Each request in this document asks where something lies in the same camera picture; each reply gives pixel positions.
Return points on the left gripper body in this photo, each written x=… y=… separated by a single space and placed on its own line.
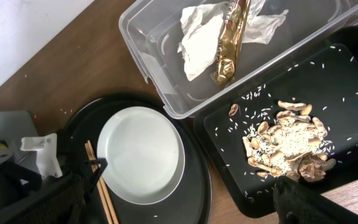
x=48 y=186

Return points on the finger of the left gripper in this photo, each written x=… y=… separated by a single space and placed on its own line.
x=91 y=172

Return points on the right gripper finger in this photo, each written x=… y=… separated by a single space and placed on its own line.
x=296 y=204

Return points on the peanut shells and rice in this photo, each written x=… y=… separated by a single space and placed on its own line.
x=294 y=147

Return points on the gold foil wrapper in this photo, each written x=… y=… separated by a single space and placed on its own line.
x=230 y=41

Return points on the white tissue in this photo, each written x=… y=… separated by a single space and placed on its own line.
x=201 y=26

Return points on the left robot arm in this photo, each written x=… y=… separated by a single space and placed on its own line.
x=46 y=195

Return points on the grey dishwasher rack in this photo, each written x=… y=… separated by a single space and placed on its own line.
x=15 y=125

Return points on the black rectangular waste bin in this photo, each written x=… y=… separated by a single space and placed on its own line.
x=325 y=76

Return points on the clear plastic waste bin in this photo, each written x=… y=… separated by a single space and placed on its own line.
x=152 y=31

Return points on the left wooden chopstick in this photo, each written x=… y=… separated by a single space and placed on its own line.
x=91 y=156

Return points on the wooden chopstick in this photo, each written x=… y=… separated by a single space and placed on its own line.
x=91 y=156
x=110 y=204

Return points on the right wooden chopstick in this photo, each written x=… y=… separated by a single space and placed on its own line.
x=110 y=204

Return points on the white round plate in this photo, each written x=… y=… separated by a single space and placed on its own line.
x=145 y=155

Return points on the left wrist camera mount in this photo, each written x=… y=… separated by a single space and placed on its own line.
x=41 y=155

